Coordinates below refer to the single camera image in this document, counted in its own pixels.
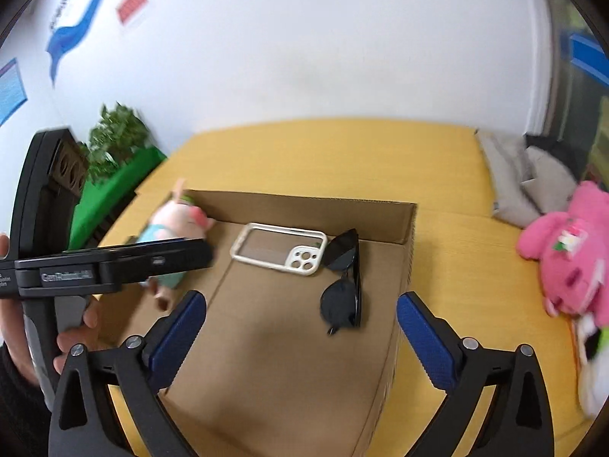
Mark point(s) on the white clear phone case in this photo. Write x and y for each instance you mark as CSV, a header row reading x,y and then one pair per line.
x,y
304,259

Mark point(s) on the black sunglasses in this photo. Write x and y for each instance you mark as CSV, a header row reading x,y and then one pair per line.
x,y
340,304

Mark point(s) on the person's left hand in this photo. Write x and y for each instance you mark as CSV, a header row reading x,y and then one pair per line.
x,y
14,333

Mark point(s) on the black chair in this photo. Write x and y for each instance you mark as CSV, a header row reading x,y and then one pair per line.
x,y
73,171

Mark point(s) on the blue wall poster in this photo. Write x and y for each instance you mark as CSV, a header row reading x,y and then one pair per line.
x,y
10,93

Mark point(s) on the blue wave wall decal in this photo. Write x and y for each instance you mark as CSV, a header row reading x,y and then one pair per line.
x,y
76,24

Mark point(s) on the bright pink plush toy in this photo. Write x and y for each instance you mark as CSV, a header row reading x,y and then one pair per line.
x,y
566,257

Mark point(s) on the glass door with blue band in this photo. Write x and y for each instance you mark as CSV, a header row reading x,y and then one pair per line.
x,y
587,57

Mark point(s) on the grey cloth bag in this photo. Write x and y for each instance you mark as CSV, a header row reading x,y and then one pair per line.
x,y
514,185

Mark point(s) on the green planter box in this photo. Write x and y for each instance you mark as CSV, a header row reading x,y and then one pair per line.
x,y
104,200

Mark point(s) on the dark cloth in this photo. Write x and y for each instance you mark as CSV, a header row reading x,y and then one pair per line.
x,y
561,150

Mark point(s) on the cardboard box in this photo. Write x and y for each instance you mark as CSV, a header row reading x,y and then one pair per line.
x,y
285,366

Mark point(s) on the red wall sign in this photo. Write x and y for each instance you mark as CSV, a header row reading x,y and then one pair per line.
x,y
134,4

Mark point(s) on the white plush toy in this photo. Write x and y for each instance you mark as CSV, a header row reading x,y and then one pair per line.
x,y
592,385

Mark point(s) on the pink pig plush toy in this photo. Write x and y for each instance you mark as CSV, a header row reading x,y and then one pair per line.
x,y
176,221

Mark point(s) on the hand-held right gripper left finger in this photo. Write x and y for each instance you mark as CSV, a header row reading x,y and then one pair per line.
x,y
178,338

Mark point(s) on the green leafy potted plant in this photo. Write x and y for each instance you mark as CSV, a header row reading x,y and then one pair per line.
x,y
116,138

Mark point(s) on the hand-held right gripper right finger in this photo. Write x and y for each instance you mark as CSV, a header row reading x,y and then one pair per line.
x,y
428,347

